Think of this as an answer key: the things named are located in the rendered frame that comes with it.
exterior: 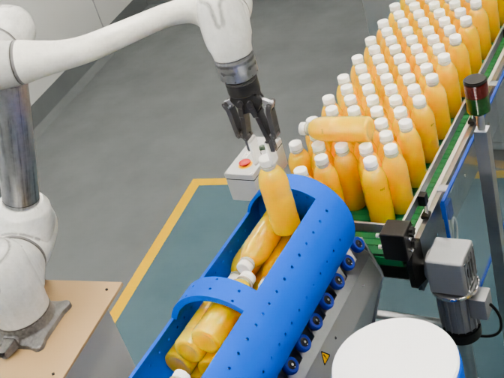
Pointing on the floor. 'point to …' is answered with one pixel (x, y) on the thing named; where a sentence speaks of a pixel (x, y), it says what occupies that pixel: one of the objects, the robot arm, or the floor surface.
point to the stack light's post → (490, 193)
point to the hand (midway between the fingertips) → (262, 151)
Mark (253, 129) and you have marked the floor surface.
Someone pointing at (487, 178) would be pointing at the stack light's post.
